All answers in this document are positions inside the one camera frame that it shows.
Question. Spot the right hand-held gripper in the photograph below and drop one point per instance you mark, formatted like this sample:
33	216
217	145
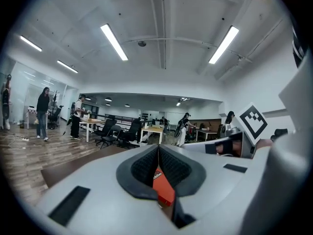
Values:
253	121

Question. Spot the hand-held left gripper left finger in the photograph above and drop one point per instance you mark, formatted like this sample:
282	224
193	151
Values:
97	180

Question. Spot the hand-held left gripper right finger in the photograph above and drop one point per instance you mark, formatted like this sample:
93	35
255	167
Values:
220	192

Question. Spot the red book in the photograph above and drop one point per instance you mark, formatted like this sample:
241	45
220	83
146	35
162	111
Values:
163	190

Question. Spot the person's right forearm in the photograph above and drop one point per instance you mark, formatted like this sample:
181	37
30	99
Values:
265	143

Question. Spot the black office chair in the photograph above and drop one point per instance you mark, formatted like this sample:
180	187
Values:
280	132
132	131
55	116
107	126

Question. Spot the person's right hand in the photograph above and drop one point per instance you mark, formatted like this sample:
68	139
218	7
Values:
236	149

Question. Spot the wooden desk with white legs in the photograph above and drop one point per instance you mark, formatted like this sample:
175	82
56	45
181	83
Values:
91	121
206	132
152	130

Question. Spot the black folding chair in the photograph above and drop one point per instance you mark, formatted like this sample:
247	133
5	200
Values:
113	133

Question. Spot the white power strip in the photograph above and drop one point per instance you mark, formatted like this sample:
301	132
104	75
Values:
25	139

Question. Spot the black coat rack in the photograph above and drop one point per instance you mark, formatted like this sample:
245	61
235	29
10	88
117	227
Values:
56	98

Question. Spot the small white table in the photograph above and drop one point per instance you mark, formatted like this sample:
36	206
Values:
31	110

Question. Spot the long ceiling light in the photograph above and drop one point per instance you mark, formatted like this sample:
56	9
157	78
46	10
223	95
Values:
223	44
114	42
31	43
67	66

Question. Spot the round ceiling fixture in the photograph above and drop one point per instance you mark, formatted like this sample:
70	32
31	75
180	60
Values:
142	43

